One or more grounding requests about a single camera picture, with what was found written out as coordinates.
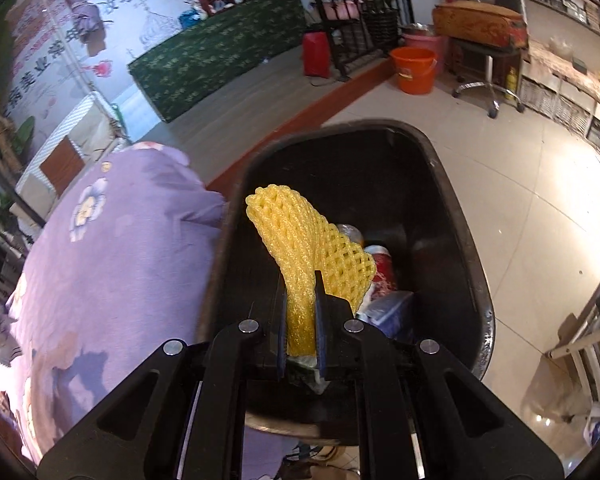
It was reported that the black metal bed frame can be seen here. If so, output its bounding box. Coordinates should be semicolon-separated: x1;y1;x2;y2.
0;155;46;228

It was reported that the tall banana leaf plant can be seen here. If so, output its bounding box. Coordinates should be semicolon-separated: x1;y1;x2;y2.
0;75;36;176

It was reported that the blue bag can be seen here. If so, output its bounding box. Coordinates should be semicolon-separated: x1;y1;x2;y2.
179;7;208;31

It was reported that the purple white plastic wrapper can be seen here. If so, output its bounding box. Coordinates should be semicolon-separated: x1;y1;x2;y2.
356;290;416;343

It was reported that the orange plastic bucket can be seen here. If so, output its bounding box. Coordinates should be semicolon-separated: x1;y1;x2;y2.
389;46;438;95

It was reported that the orange cushion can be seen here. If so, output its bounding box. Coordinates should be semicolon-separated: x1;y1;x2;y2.
39;136;86;196

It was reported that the black metal rack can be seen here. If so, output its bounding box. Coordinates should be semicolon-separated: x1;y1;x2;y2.
310;0;416;81

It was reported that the black plastic bin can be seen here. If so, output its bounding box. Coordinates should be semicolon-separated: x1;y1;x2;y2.
196;119;496;446

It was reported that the chrome swivel stool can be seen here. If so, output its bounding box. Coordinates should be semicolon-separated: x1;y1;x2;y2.
450;40;526;120

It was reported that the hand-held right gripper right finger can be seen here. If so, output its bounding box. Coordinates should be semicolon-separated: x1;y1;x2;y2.
314;270;565;480

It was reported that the purple floral bedsheet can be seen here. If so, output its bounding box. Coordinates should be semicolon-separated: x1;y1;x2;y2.
0;141;301;480

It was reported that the hanging purple cloth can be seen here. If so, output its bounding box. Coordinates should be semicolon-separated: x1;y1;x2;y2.
50;0;103;43

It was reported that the pink plastic basin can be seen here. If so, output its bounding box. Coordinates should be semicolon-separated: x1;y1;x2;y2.
402;30;443;58

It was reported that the red bag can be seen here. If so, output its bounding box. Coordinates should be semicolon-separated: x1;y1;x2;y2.
301;31;332;79

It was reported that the orange juice bottle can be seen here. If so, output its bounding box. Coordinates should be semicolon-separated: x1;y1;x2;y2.
337;224;366;248

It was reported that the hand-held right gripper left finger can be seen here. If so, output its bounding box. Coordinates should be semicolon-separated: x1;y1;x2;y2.
37;277;288;480

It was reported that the white wicker drawer unit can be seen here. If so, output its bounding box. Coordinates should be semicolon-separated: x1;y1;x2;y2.
517;42;600;166

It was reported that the yellow foam fruit net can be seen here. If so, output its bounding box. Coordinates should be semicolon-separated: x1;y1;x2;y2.
245;186;377;361

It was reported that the patterned wooden box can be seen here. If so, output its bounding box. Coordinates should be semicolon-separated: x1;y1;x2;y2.
432;1;528;51

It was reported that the white plastic bag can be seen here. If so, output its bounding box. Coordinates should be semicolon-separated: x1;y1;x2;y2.
582;405;600;448

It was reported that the white framed furniture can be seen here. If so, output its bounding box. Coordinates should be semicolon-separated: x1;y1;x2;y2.
547;260;600;401

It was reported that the red cylindrical snack can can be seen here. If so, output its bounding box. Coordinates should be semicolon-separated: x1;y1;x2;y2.
365;245;398;293

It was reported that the white swing sofa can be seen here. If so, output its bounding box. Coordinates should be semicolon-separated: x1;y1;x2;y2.
15;91;131;201

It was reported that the large printed wall banner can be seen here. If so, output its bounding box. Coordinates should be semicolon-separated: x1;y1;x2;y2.
0;0;201;136

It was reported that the green patterned counter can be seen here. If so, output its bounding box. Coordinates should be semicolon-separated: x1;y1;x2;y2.
127;0;308;123

